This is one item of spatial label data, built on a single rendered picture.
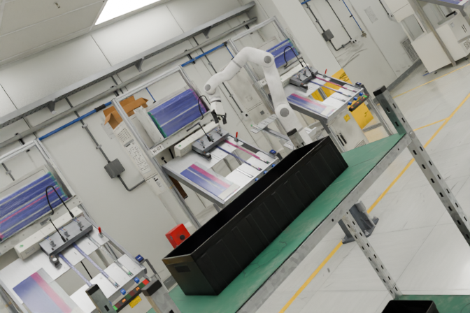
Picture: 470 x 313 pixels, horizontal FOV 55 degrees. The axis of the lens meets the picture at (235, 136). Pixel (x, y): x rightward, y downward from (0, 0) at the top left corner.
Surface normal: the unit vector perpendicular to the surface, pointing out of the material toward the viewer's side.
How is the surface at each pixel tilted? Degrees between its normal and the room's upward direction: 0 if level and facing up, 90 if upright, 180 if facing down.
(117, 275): 47
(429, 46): 90
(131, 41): 90
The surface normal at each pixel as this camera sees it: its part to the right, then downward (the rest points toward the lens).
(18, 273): 0.00, -0.78
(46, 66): 0.51, -0.28
